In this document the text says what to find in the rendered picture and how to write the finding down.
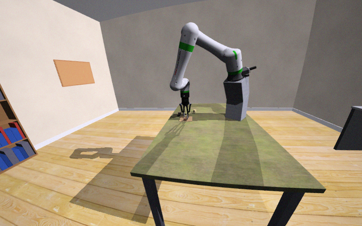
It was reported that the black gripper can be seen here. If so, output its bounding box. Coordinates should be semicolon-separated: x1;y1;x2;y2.
180;98;191;119

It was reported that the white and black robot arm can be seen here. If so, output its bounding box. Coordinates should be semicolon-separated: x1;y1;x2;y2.
170;23;256;98

